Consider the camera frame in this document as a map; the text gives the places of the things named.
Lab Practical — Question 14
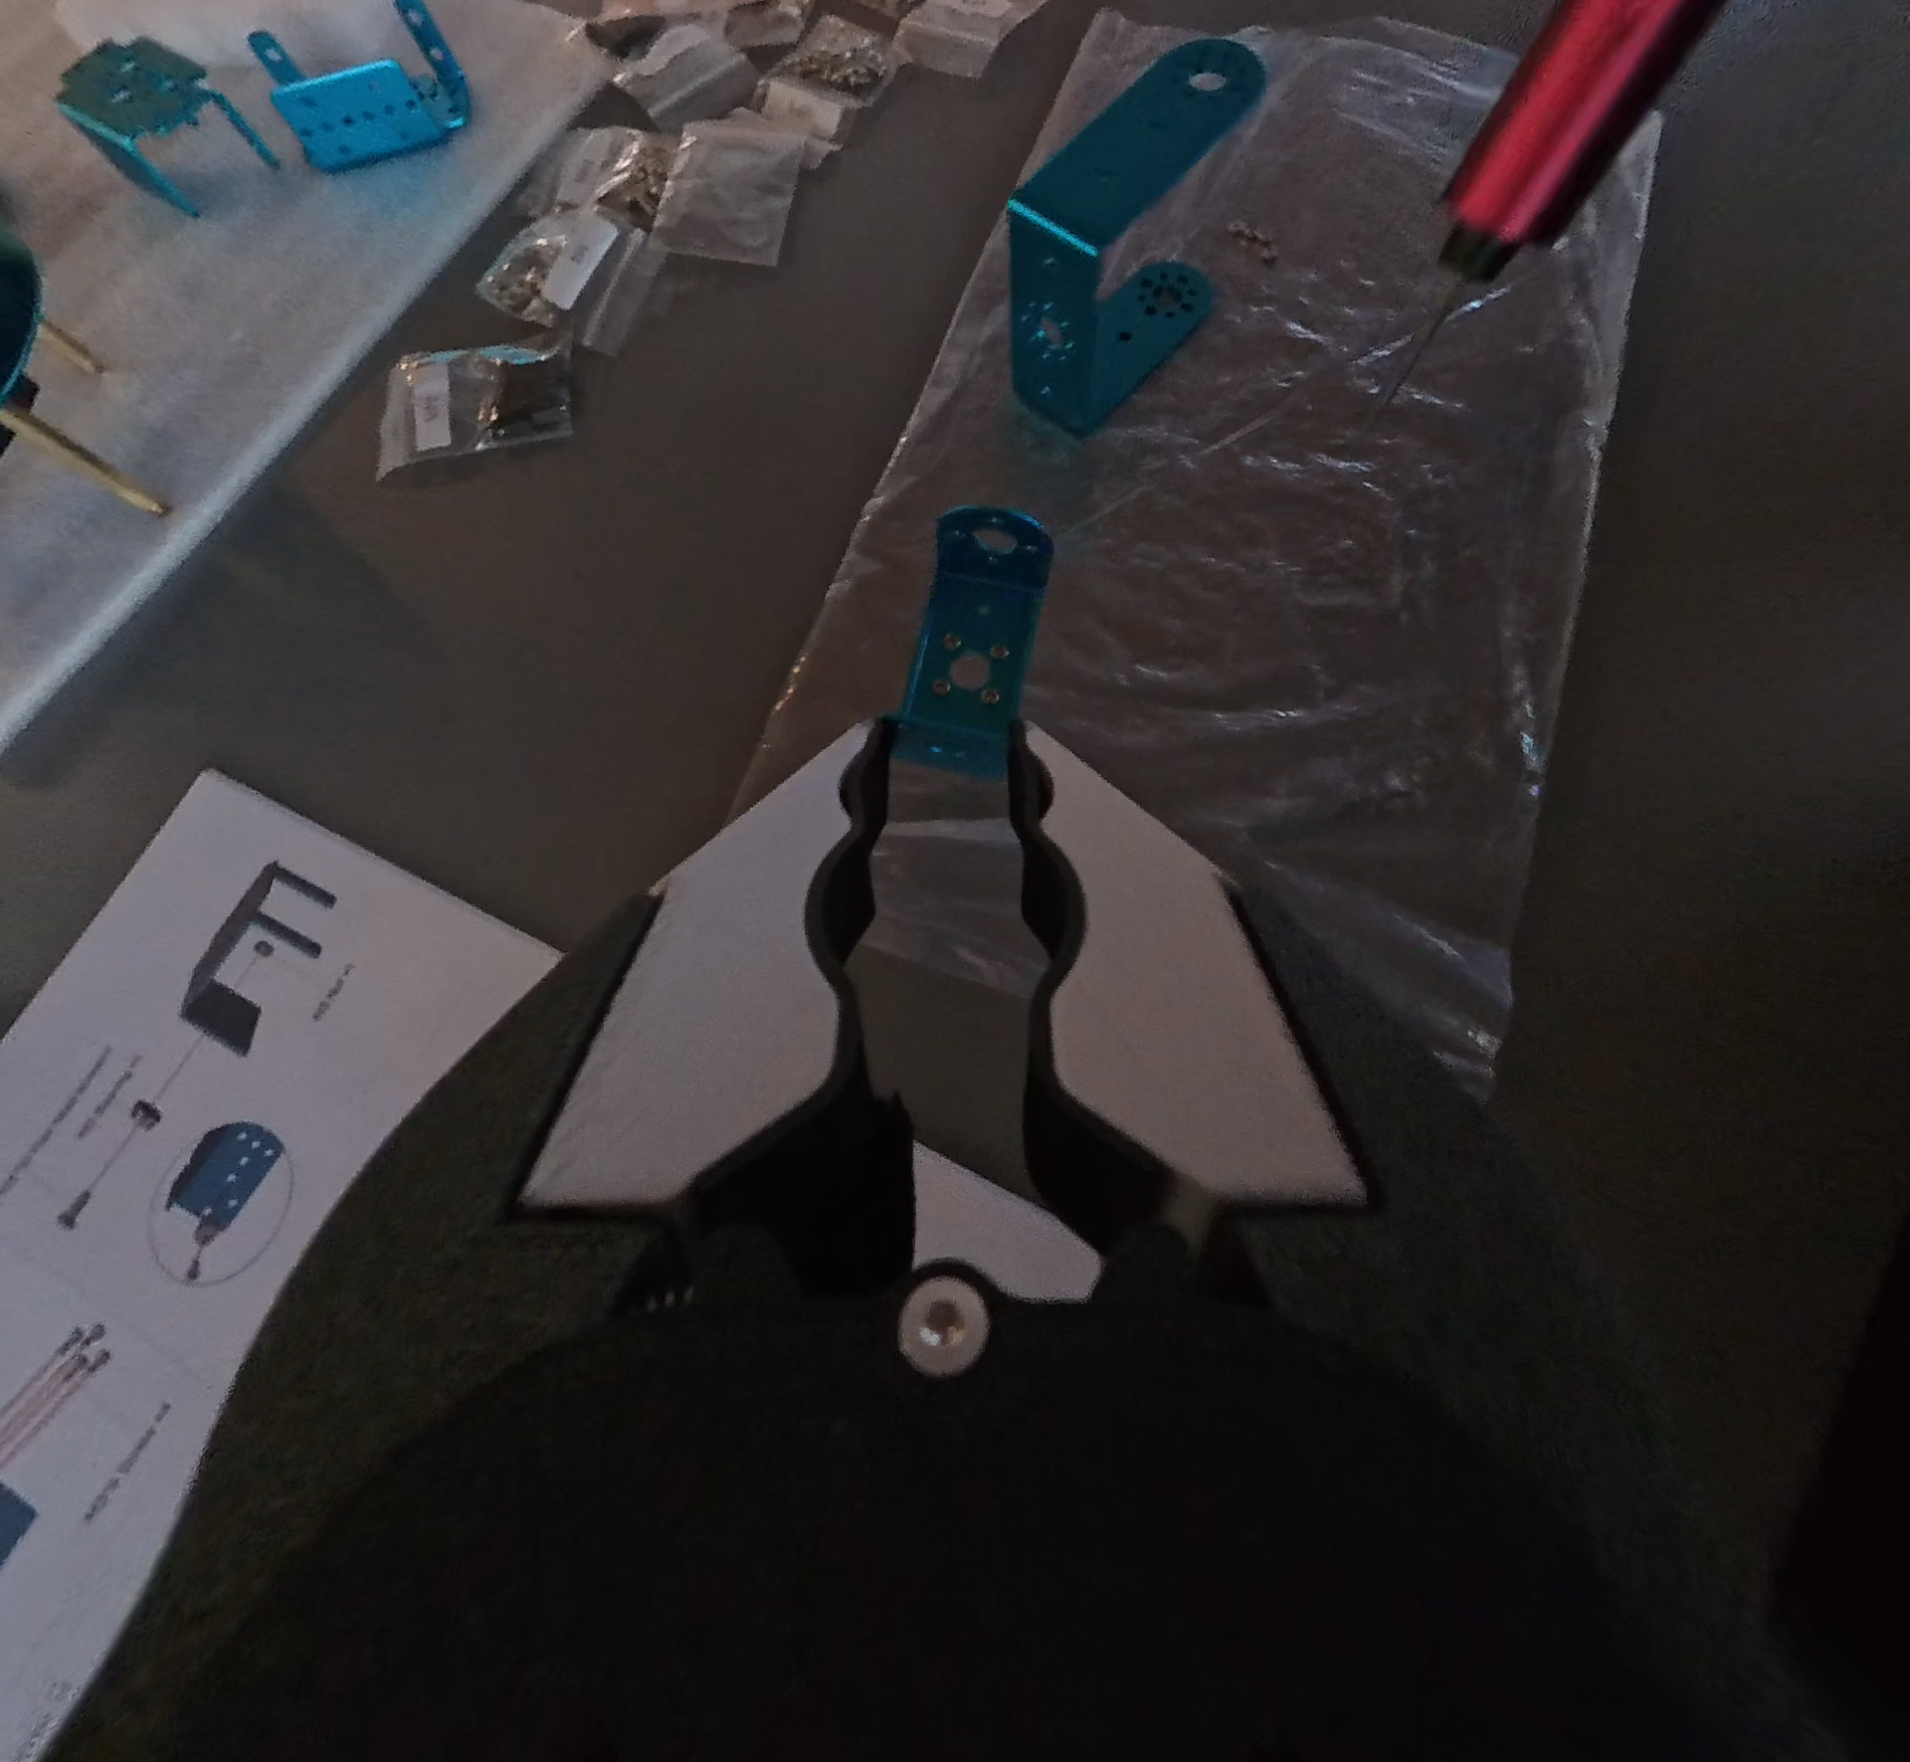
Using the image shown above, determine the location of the large blue U bracket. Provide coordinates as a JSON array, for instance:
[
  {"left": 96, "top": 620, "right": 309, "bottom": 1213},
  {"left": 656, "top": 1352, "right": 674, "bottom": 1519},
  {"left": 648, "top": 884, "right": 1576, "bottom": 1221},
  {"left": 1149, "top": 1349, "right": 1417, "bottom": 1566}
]
[{"left": 1007, "top": 34, "right": 1267, "bottom": 438}]

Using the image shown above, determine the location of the instruction booklet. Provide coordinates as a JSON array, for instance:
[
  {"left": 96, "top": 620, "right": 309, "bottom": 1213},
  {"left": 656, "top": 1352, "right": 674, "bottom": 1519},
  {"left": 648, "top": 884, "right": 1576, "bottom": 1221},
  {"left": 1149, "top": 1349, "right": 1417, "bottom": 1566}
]
[{"left": 0, "top": 768, "right": 561, "bottom": 1705}]

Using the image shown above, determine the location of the grey desk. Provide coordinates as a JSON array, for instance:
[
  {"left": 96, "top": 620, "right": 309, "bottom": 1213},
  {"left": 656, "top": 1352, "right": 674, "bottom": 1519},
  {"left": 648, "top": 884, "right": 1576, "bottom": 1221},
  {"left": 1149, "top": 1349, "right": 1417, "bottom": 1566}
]
[{"left": 0, "top": 0, "right": 1910, "bottom": 1568}]

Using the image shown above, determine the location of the clear plastic bag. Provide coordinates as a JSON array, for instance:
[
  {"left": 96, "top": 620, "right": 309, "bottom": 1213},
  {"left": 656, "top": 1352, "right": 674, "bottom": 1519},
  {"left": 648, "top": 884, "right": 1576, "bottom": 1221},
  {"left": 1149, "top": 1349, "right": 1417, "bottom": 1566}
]
[{"left": 739, "top": 7, "right": 1665, "bottom": 1099}]

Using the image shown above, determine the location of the small blue U bracket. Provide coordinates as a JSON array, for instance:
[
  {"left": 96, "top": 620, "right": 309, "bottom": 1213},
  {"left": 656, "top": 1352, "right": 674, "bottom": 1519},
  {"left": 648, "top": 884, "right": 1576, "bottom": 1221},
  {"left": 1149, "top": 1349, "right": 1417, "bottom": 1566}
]
[{"left": 887, "top": 506, "right": 1055, "bottom": 824}]

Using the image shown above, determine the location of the blue perforated bracket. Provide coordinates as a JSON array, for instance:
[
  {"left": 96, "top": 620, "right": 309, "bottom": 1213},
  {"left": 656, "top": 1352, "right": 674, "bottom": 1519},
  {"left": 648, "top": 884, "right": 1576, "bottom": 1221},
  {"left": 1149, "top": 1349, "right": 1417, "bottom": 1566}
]
[{"left": 245, "top": 0, "right": 477, "bottom": 175}]

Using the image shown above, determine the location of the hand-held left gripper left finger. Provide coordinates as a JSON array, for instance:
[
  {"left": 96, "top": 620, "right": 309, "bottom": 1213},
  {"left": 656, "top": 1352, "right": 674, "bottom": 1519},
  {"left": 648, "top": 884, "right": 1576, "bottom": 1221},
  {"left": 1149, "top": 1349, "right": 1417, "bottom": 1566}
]
[{"left": 520, "top": 721, "right": 915, "bottom": 1297}]

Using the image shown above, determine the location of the white foam sheet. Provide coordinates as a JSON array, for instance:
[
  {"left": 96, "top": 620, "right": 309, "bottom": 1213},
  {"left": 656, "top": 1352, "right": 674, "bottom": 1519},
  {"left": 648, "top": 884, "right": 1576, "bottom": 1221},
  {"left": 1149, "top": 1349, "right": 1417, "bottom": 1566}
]
[{"left": 0, "top": 0, "right": 621, "bottom": 749}]

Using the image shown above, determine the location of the red screwdriver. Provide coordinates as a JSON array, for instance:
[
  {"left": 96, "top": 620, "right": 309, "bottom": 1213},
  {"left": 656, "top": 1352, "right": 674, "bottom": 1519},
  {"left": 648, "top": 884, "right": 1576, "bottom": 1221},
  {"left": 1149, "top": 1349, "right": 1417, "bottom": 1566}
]
[{"left": 1381, "top": 0, "right": 1837, "bottom": 406}]

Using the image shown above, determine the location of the blue flat legged bracket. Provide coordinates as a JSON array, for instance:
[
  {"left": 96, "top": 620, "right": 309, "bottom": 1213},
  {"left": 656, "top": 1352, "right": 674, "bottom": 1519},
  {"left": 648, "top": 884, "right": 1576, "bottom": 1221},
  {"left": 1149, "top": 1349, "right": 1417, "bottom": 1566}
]
[{"left": 57, "top": 34, "right": 282, "bottom": 218}]

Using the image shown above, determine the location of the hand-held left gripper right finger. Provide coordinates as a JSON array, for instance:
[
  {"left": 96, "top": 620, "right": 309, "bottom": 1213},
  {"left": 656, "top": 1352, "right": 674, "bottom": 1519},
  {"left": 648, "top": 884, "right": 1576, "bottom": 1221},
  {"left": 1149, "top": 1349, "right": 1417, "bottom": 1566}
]
[{"left": 1011, "top": 723, "right": 1375, "bottom": 1256}]

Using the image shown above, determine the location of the pile of small screw bags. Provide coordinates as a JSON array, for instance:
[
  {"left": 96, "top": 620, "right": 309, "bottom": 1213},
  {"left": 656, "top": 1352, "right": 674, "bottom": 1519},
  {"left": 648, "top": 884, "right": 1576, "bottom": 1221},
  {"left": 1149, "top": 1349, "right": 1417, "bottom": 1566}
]
[{"left": 376, "top": 0, "right": 1195, "bottom": 481}]

